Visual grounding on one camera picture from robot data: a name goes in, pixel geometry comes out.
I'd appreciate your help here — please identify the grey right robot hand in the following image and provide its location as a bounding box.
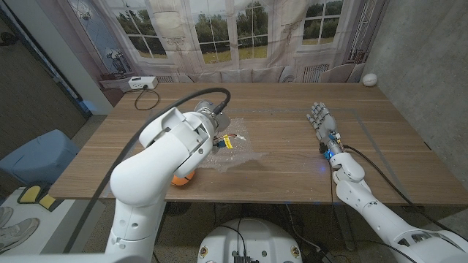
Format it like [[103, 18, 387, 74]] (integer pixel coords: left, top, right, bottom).
[[306, 102, 344, 161]]

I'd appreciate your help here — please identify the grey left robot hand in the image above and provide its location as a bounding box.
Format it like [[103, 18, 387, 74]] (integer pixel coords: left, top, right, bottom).
[[195, 101, 232, 149]]

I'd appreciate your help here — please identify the clear bubble wrap sheet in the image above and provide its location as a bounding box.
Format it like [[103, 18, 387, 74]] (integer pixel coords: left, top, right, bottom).
[[199, 117, 268, 172]]

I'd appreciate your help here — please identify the orange mini basketball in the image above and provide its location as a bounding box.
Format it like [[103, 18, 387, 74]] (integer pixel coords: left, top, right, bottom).
[[170, 170, 197, 187]]

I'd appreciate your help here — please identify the white ball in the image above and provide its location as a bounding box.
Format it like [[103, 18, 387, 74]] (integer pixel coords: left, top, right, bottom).
[[362, 72, 379, 88]]

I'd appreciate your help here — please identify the white power strip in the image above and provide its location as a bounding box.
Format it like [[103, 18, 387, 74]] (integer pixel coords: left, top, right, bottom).
[[127, 75, 159, 91]]

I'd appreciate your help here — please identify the printed window backdrop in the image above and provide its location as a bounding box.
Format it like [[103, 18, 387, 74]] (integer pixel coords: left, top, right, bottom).
[[36, 0, 390, 107]]

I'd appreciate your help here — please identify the grey metal table leg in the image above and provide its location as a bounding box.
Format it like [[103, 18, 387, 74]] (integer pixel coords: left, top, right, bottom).
[[333, 204, 358, 252]]

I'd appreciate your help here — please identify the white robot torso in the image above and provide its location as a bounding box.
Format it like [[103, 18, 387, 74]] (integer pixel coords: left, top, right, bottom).
[[196, 217, 303, 263]]

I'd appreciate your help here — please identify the blue chair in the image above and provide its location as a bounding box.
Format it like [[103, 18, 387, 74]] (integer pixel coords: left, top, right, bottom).
[[0, 129, 80, 186]]

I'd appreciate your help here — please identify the yellow black foot pedal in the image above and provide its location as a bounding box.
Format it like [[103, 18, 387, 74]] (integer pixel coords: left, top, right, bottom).
[[17, 184, 43, 205], [38, 193, 64, 213]]

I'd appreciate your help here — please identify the grey sneaker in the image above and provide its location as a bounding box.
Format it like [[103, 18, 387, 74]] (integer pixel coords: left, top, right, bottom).
[[0, 207, 14, 227], [0, 218, 40, 253]]

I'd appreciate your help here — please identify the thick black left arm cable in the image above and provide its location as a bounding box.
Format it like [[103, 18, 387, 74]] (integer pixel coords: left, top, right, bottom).
[[62, 86, 232, 254]]

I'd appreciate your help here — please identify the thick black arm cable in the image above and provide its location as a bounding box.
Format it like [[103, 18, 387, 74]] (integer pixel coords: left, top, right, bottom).
[[342, 144, 468, 242], [62, 86, 232, 254]]

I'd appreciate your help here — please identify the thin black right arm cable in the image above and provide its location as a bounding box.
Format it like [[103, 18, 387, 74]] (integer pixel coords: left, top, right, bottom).
[[329, 159, 336, 205]]

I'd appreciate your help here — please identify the black looped power cable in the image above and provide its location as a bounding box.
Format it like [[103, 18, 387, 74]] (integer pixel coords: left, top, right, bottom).
[[133, 86, 161, 112]]

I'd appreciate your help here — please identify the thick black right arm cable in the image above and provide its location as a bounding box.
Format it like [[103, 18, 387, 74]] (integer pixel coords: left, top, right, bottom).
[[342, 144, 468, 242]]

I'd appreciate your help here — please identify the black door handle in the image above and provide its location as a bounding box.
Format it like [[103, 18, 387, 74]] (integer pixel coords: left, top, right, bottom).
[[0, 31, 18, 47]]

